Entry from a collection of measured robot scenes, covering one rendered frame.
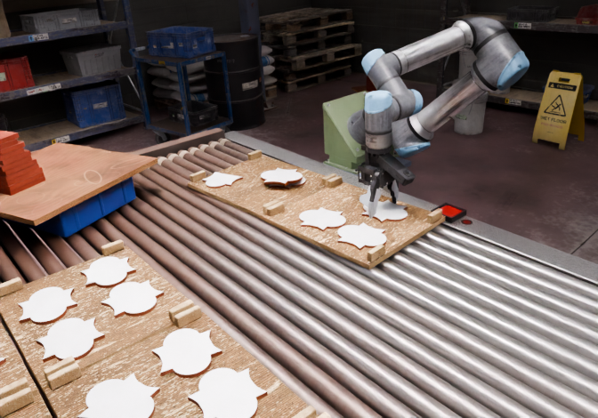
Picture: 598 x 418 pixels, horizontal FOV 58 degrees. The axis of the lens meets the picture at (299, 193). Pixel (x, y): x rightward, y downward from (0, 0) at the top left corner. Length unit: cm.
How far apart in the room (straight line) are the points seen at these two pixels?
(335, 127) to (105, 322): 116
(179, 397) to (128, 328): 26
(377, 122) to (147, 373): 86
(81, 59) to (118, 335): 463
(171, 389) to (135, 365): 11
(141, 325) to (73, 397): 22
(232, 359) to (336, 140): 118
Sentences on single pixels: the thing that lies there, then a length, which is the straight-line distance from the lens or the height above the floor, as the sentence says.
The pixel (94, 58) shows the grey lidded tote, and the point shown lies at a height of 79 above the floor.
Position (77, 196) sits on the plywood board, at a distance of 172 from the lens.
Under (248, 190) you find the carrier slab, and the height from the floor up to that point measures 94.
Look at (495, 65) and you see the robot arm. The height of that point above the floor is 131.
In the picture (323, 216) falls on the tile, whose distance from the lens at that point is 160.
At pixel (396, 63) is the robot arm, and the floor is 135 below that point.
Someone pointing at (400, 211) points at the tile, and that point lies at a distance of 163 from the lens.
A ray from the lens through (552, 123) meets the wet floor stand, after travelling 505.
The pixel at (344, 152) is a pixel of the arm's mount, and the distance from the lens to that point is 209.
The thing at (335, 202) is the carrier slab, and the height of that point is 94.
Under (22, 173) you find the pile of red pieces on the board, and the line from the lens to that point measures 185.
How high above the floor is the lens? 168
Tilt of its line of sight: 25 degrees down
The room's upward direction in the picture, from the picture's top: 4 degrees counter-clockwise
